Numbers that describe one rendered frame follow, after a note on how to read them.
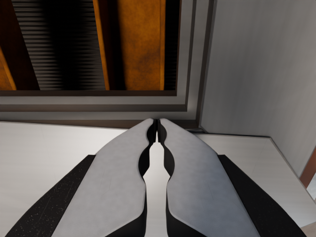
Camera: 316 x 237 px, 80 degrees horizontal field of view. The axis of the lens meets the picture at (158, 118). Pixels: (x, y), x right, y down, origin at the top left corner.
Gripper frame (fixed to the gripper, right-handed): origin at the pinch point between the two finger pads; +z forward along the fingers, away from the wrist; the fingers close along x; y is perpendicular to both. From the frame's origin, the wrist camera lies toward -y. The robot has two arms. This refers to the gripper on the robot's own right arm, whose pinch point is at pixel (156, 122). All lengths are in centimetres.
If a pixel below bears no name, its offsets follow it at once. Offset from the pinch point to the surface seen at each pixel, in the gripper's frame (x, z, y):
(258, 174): 8.3, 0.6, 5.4
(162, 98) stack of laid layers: 0.4, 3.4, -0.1
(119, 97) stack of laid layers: -3.0, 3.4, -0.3
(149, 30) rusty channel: -1.0, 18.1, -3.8
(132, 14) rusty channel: -3.3, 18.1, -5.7
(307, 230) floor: 134, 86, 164
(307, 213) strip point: 14.4, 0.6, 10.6
